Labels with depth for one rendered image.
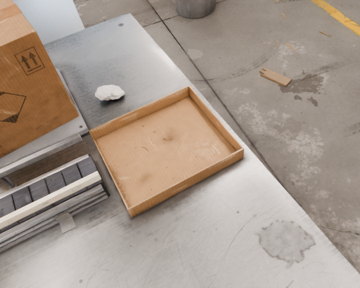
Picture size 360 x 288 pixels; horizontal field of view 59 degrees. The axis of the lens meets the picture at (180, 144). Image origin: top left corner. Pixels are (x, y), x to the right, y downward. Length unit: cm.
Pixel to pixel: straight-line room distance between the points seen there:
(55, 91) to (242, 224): 55
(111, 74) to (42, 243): 55
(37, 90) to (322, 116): 163
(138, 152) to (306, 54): 185
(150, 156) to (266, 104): 136
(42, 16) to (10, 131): 68
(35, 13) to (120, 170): 89
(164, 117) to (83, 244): 38
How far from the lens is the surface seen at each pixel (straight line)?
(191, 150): 80
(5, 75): 80
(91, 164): 77
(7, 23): 83
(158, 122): 87
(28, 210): 73
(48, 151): 73
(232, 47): 249
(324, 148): 192
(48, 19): 143
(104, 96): 94
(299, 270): 69
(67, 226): 77
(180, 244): 69
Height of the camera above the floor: 148
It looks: 53 degrees down
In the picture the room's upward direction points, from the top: 9 degrees counter-clockwise
